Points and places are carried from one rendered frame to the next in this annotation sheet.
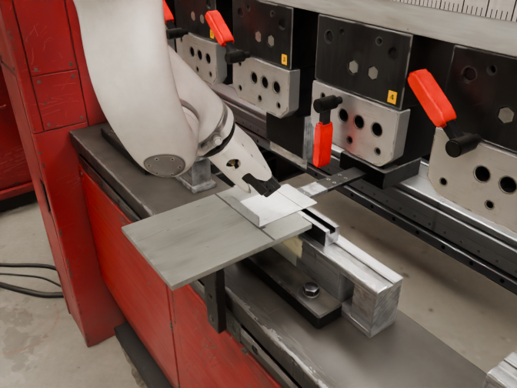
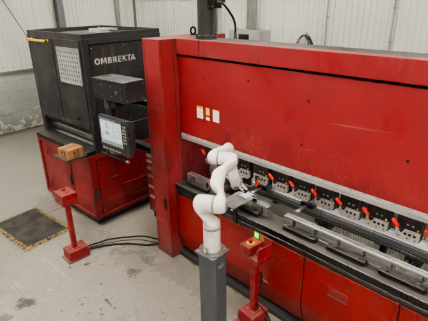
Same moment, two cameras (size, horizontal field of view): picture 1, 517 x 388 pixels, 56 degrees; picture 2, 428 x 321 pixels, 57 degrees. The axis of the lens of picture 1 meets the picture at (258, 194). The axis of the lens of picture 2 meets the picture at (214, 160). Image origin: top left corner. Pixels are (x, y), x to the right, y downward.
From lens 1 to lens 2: 2.68 m
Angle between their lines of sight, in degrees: 11
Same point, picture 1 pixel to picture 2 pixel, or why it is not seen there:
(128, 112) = (234, 181)
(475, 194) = (278, 188)
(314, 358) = (257, 220)
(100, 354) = (177, 259)
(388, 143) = (266, 182)
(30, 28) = (170, 156)
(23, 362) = (151, 263)
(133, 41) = (235, 172)
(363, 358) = (265, 220)
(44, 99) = (171, 175)
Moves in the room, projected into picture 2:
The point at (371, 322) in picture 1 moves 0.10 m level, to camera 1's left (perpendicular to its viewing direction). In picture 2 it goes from (266, 214) to (255, 214)
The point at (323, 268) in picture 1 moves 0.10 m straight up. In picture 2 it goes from (256, 206) to (256, 195)
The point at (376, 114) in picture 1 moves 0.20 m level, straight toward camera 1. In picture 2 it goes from (263, 178) to (264, 188)
